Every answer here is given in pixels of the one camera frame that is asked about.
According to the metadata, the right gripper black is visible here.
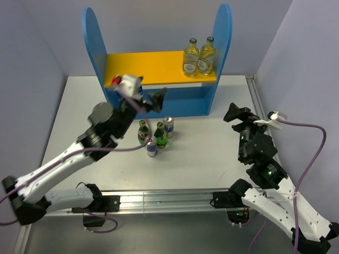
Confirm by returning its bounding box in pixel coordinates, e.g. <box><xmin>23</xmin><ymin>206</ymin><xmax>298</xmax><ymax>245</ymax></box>
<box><xmin>222</xmin><ymin>102</ymin><xmax>271</xmax><ymax>161</ymax></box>

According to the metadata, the green Perrier bottle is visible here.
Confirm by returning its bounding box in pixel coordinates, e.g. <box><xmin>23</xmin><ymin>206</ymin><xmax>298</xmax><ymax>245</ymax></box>
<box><xmin>154</xmin><ymin>122</ymin><xmax>168</xmax><ymax>148</ymax></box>
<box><xmin>137</xmin><ymin>120</ymin><xmax>150</xmax><ymax>145</ymax></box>

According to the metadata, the clear Chang bottle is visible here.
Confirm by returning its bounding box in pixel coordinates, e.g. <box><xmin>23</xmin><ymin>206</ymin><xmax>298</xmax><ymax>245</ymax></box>
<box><xmin>198</xmin><ymin>36</ymin><xmax>216</xmax><ymax>75</ymax></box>
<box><xmin>182</xmin><ymin>38</ymin><xmax>199</xmax><ymax>77</ymax></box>

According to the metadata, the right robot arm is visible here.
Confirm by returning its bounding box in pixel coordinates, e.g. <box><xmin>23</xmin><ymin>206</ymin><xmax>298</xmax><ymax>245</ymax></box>
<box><xmin>224</xmin><ymin>103</ymin><xmax>338</xmax><ymax>253</ymax></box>

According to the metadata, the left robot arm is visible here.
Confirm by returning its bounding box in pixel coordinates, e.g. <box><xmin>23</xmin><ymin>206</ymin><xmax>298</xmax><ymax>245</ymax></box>
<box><xmin>2</xmin><ymin>75</ymin><xmax>167</xmax><ymax>225</ymax></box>

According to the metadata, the blue and yellow shelf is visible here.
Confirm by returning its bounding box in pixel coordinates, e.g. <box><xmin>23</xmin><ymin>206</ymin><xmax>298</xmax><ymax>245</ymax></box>
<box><xmin>82</xmin><ymin>3</ymin><xmax>233</xmax><ymax>119</ymax></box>

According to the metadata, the right water bottle blue label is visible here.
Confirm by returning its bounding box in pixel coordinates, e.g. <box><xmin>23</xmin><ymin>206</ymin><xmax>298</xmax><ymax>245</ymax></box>
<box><xmin>136</xmin><ymin>86</ymin><xmax>143</xmax><ymax>100</ymax></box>

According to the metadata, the water bottle blue label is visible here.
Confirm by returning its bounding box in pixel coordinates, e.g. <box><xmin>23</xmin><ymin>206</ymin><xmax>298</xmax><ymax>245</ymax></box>
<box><xmin>115</xmin><ymin>90</ymin><xmax>124</xmax><ymax>101</ymax></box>
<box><xmin>136</xmin><ymin>86</ymin><xmax>143</xmax><ymax>100</ymax></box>

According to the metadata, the left water bottle blue label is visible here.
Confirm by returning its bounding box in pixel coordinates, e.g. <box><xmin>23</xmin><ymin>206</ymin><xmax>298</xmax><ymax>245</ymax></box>
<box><xmin>115</xmin><ymin>90</ymin><xmax>124</xmax><ymax>101</ymax></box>

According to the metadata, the silver blue can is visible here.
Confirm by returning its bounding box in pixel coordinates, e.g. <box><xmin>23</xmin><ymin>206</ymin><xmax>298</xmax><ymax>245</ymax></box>
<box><xmin>163</xmin><ymin>116</ymin><xmax>174</xmax><ymax>139</ymax></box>

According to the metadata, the silver can red tab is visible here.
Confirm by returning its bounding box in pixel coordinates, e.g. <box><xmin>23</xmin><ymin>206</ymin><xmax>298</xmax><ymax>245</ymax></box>
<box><xmin>146</xmin><ymin>135</ymin><xmax>158</xmax><ymax>157</ymax></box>

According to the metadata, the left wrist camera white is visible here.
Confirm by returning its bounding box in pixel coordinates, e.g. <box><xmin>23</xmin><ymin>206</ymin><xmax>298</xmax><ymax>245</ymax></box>
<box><xmin>111</xmin><ymin>75</ymin><xmax>139</xmax><ymax>99</ymax></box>

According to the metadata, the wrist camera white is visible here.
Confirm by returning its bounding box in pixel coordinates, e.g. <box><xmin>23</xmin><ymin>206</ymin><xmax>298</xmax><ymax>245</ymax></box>
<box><xmin>253</xmin><ymin>111</ymin><xmax>288</xmax><ymax>130</ymax></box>
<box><xmin>111</xmin><ymin>75</ymin><xmax>139</xmax><ymax>99</ymax></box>

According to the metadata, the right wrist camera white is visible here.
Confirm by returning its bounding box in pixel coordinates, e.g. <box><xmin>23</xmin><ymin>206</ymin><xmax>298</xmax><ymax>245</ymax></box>
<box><xmin>253</xmin><ymin>111</ymin><xmax>288</xmax><ymax>130</ymax></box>

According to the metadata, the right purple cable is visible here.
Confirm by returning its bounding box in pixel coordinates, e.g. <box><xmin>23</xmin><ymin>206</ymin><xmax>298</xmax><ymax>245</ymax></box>
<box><xmin>248</xmin><ymin>117</ymin><xmax>327</xmax><ymax>254</ymax></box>

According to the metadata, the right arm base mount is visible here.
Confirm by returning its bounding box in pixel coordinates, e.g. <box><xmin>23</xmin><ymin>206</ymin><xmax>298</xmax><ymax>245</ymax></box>
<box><xmin>210</xmin><ymin>191</ymin><xmax>250</xmax><ymax>226</ymax></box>

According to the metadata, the aluminium rail frame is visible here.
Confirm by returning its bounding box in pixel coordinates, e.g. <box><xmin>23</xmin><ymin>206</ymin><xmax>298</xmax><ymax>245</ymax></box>
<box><xmin>13</xmin><ymin>74</ymin><xmax>318</xmax><ymax>254</ymax></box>

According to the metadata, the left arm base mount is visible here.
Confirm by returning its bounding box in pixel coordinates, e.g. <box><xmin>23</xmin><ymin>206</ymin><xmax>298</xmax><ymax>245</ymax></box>
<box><xmin>71</xmin><ymin>195</ymin><xmax>120</xmax><ymax>233</ymax></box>

